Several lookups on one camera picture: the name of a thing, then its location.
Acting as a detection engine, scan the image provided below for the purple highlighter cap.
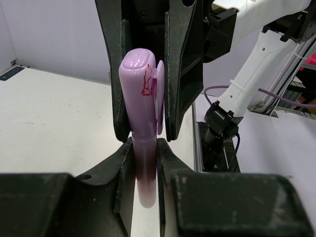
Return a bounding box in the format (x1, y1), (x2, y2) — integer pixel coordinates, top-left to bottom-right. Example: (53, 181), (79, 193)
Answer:
(118, 48), (165, 137)

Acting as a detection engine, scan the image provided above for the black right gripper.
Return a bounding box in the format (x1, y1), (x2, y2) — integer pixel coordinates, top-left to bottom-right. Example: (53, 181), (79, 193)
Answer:
(120, 0), (239, 142)

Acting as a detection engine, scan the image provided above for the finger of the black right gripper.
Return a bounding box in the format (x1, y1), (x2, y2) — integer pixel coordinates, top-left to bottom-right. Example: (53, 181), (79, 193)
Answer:
(95, 0), (130, 143)

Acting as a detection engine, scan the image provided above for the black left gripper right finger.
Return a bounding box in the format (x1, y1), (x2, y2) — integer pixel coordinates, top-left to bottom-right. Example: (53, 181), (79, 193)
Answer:
(157, 138), (314, 237)

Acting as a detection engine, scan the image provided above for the pink purple highlighter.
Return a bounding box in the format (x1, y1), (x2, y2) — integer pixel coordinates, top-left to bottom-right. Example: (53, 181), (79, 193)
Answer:
(132, 133), (157, 208)

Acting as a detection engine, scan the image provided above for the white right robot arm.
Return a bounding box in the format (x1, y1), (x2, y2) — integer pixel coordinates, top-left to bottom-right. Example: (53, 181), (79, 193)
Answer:
(95, 0), (316, 142)

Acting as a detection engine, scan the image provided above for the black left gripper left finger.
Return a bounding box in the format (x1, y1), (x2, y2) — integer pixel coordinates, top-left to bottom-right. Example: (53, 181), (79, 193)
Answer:
(0, 140), (135, 237)

